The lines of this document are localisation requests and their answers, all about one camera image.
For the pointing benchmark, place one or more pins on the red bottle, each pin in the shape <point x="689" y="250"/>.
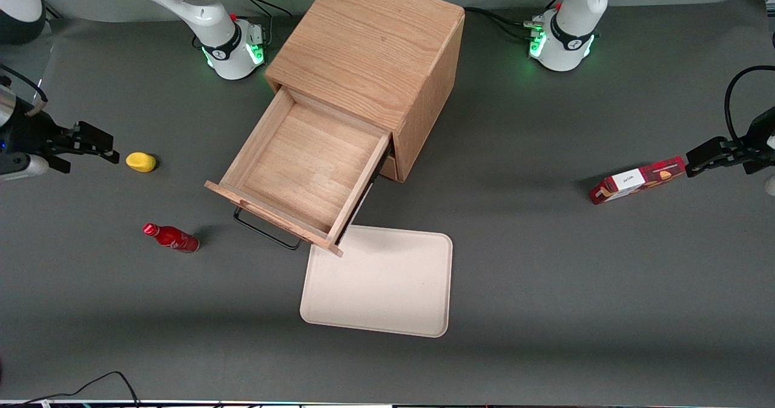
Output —
<point x="172" y="238"/>

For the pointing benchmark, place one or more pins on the red snack box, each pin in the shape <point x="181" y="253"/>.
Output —
<point x="636" y="181"/>

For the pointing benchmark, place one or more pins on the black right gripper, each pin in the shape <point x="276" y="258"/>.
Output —
<point x="31" y="133"/>

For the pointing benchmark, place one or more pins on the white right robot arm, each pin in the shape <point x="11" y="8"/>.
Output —
<point x="206" y="14"/>

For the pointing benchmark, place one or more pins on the yellow lemon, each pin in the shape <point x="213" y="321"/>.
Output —
<point x="140" y="162"/>

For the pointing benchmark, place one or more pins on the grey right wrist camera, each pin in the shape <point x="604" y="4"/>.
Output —
<point x="18" y="167"/>

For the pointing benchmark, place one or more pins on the oak wooden cabinet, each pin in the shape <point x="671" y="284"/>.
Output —
<point x="369" y="45"/>

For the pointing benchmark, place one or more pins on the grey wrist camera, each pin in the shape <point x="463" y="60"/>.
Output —
<point x="771" y="185"/>
<point x="18" y="167"/>

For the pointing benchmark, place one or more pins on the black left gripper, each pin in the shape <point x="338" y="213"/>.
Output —
<point x="758" y="142"/>

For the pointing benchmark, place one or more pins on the beige plastic tray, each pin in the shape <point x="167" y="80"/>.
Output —
<point x="381" y="287"/>

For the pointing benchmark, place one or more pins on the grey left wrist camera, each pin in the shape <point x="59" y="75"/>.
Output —
<point x="771" y="185"/>

